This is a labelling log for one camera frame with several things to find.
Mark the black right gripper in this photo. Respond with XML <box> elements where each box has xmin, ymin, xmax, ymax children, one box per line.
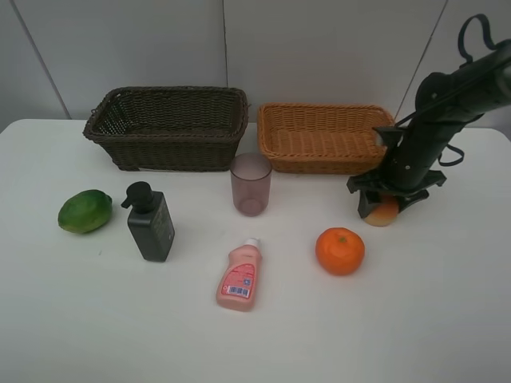
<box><xmin>347</xmin><ymin>170</ymin><xmax>446</xmax><ymax>219</ymax></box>

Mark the peach fruit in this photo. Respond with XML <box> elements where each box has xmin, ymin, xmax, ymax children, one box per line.
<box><xmin>364</xmin><ymin>195</ymin><xmax>399</xmax><ymax>227</ymax></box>

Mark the orange tangerine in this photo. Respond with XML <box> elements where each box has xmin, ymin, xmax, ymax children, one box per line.
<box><xmin>315</xmin><ymin>227</ymin><xmax>366</xmax><ymax>276</ymax></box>

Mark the translucent pink plastic cup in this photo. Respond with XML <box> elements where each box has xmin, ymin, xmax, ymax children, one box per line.
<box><xmin>230</xmin><ymin>152</ymin><xmax>272</xmax><ymax>217</ymax></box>

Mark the black pump bottle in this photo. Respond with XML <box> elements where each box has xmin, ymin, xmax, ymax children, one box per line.
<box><xmin>121</xmin><ymin>181</ymin><xmax>175</xmax><ymax>263</ymax></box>

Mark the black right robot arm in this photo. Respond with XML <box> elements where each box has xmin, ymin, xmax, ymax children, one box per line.
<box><xmin>347</xmin><ymin>40</ymin><xmax>510</xmax><ymax>219</ymax></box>

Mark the orange wicker basket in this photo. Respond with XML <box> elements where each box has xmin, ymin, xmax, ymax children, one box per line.
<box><xmin>257</xmin><ymin>103</ymin><xmax>394</xmax><ymax>176</ymax></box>

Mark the pink lotion bottle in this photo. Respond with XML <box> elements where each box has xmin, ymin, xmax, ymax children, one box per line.
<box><xmin>216</xmin><ymin>238</ymin><xmax>262</xmax><ymax>312</ymax></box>

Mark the dark brown wicker basket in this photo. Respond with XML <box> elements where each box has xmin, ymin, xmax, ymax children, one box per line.
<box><xmin>83</xmin><ymin>86</ymin><xmax>248</xmax><ymax>172</ymax></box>

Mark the green papaya fruit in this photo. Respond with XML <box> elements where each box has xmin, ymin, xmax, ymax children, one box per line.
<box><xmin>57</xmin><ymin>189</ymin><xmax>113</xmax><ymax>234</ymax></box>

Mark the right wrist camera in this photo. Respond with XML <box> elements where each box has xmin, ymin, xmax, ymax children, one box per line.
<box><xmin>374</xmin><ymin>126</ymin><xmax>404</xmax><ymax>148</ymax></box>

